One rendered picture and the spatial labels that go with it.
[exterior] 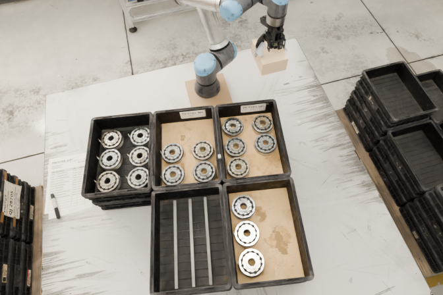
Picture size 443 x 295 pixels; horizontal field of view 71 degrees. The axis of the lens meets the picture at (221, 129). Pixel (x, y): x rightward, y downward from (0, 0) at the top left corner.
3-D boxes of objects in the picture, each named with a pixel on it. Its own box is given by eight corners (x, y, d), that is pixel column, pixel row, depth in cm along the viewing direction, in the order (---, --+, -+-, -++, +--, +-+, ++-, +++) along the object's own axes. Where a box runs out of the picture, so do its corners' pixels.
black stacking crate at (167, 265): (157, 199, 141) (151, 191, 131) (222, 192, 141) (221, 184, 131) (157, 297, 121) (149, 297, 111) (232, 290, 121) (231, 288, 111)
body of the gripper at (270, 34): (267, 53, 132) (270, 31, 122) (261, 39, 136) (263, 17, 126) (285, 49, 133) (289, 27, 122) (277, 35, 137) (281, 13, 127)
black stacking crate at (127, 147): (101, 129, 160) (91, 118, 150) (157, 124, 160) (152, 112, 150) (92, 205, 141) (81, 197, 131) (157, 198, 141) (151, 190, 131)
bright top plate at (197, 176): (192, 163, 143) (192, 162, 143) (213, 159, 144) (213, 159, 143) (194, 184, 139) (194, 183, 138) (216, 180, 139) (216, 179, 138)
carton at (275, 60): (250, 51, 151) (251, 39, 144) (274, 45, 152) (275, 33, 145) (261, 76, 143) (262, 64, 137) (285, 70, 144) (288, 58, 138)
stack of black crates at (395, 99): (341, 108, 238) (361, 70, 199) (376, 99, 241) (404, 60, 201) (366, 153, 219) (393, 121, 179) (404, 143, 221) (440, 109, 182)
